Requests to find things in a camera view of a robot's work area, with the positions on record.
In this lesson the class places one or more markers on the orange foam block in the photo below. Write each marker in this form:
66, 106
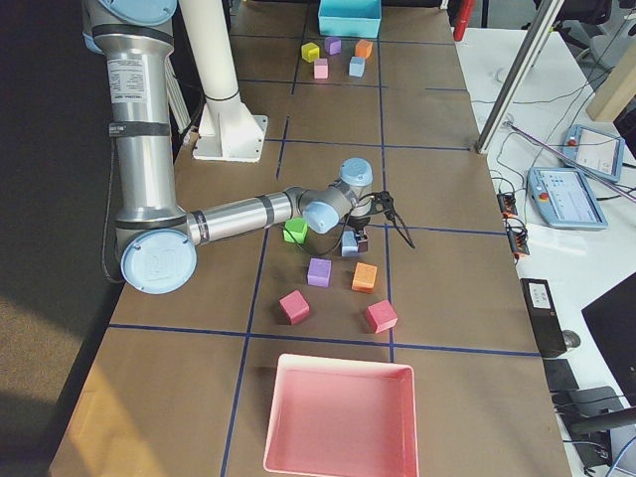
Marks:
364, 278
364, 49

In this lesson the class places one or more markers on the yellow foam block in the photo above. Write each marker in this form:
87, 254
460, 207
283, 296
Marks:
310, 52

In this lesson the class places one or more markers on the crimson foam block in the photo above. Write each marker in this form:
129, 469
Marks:
295, 307

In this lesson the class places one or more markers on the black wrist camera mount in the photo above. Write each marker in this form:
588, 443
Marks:
382, 203

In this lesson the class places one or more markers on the purple foam block right side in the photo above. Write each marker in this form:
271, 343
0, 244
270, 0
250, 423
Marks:
319, 272

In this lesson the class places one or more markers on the teach pendant near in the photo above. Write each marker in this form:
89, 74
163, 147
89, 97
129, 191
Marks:
564, 199

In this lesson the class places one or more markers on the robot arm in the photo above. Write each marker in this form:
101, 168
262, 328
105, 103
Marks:
156, 238

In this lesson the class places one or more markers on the red cylinder bottle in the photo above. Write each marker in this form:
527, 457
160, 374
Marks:
462, 19

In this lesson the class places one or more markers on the orange foam block right side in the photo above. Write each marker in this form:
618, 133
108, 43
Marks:
364, 278

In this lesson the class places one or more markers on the pink foam block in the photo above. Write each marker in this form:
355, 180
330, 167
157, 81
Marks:
321, 69

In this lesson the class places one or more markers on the teach pendant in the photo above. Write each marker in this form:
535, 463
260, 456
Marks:
596, 150
564, 199

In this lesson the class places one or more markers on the green foam block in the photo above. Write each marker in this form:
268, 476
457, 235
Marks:
295, 231

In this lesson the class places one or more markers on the purple foam block left side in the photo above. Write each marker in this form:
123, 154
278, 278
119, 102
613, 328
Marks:
332, 45

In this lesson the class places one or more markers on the light blue foam block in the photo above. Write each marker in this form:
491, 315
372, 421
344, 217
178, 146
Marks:
349, 244
357, 67

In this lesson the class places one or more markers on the orange foam block left side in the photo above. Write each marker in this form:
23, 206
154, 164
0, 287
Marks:
364, 49

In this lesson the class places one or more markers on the aluminium frame post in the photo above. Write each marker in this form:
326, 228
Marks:
534, 41

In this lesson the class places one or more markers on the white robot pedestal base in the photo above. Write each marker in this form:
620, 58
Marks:
228, 130

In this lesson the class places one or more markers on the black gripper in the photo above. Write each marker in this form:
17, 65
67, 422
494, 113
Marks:
360, 222

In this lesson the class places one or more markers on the purple foam block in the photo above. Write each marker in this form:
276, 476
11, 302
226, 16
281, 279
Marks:
319, 272
332, 45

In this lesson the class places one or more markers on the black power box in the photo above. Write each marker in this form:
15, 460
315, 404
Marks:
543, 317

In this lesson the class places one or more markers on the red plastic bin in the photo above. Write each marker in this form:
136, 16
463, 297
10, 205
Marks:
337, 417

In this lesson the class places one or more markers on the teach pendant far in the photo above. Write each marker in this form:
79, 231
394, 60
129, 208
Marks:
596, 150

